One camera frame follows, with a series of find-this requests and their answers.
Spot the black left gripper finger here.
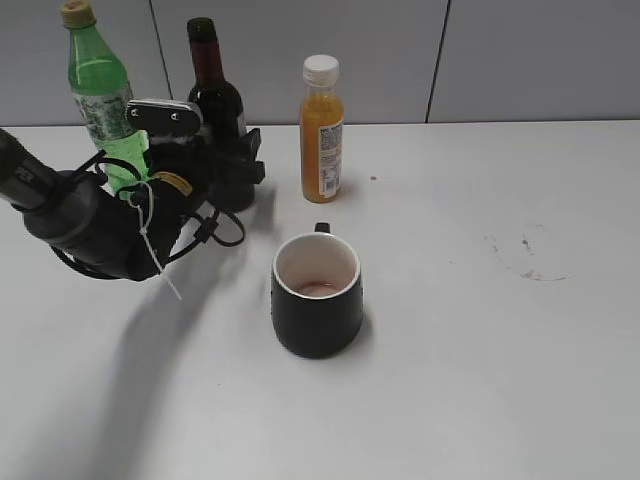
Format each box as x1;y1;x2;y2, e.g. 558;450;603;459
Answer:
214;160;266;190
219;128;261;165

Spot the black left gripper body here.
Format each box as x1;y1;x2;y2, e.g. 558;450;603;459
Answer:
144;135;225;250

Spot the dark red wine bottle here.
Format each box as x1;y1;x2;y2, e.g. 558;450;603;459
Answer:
187;17;255;213

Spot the black mug white interior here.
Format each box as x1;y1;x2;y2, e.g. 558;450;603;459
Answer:
271;222;364;359

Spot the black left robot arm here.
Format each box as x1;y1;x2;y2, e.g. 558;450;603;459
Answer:
1;128;265;282

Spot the white zip tie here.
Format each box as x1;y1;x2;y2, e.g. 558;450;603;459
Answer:
129;180;183;303

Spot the orange juice bottle white cap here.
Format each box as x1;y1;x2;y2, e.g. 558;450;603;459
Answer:
299;54;345;203

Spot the green plastic soda bottle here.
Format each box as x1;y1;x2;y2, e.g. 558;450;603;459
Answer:
60;1;148;179

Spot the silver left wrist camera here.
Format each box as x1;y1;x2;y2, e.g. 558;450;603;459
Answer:
126;98;203;145

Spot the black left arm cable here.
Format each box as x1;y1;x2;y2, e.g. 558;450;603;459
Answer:
49;149;246;281

